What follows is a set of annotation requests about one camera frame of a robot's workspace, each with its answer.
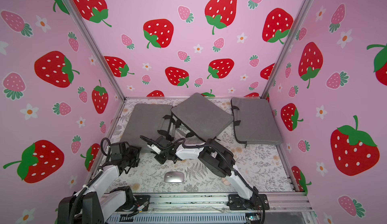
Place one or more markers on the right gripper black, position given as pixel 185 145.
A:
pixel 165 147

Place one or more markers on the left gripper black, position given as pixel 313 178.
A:
pixel 135 150

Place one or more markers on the silver grey computer mouse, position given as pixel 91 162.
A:
pixel 174 177

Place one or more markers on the grey laptop bag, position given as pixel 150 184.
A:
pixel 151 121
pixel 253 122
pixel 202 118

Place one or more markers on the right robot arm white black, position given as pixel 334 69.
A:
pixel 218 159

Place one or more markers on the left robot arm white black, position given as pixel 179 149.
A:
pixel 88 206

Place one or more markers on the pink computer mouse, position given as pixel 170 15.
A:
pixel 226 182

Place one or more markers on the floral patterned table mat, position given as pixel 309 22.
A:
pixel 260 165

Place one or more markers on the white ribbed vent strip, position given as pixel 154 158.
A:
pixel 178 219

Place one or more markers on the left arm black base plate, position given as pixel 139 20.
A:
pixel 138 201

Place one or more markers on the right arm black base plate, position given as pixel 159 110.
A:
pixel 257 202

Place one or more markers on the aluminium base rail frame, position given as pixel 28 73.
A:
pixel 278 201

